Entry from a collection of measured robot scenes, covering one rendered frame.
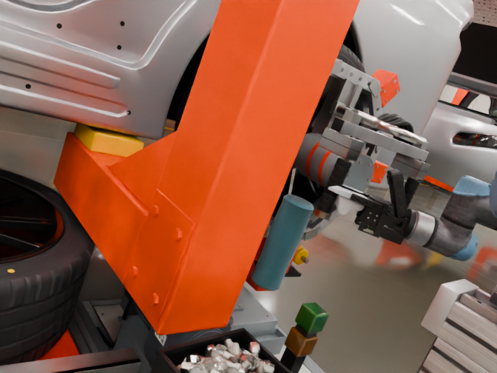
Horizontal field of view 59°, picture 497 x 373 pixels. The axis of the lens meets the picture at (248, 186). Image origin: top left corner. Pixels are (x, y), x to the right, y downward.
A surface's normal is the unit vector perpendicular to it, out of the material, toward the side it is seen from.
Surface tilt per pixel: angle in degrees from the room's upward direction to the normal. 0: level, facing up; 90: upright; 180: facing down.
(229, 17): 90
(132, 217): 90
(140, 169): 90
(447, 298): 90
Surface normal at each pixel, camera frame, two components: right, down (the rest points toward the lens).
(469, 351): -0.67, -0.08
